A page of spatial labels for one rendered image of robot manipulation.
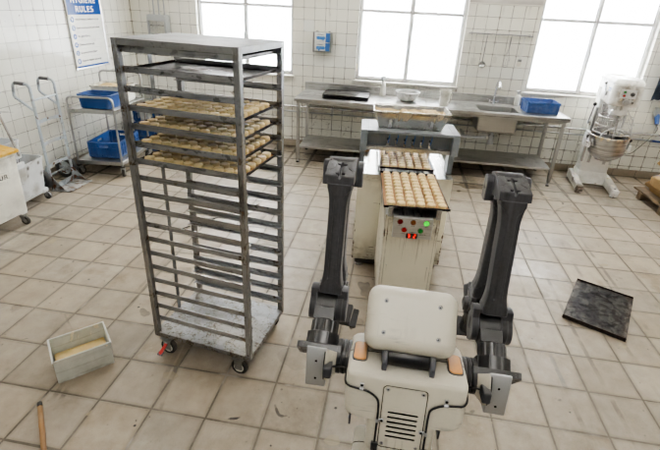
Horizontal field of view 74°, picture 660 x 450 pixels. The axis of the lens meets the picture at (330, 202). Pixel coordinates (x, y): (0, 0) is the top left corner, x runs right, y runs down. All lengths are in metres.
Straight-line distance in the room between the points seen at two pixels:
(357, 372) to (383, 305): 0.16
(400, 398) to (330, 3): 5.72
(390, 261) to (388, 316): 1.82
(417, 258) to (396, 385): 1.85
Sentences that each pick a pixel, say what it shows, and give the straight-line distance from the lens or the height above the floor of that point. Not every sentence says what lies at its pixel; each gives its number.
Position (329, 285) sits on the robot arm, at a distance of 1.18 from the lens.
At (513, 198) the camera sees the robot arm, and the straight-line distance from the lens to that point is 1.13.
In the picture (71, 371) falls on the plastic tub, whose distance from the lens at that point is 3.00.
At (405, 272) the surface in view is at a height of 0.43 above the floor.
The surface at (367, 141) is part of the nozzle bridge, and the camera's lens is 3.34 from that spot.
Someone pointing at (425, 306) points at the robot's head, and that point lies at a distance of 1.06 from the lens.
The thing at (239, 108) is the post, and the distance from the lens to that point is 1.97.
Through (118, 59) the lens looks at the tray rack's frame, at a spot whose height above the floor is 1.73.
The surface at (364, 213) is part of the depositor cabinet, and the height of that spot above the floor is 0.50.
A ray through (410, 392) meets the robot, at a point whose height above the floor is 1.21.
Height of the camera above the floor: 1.99
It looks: 24 degrees down
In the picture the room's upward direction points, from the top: 3 degrees clockwise
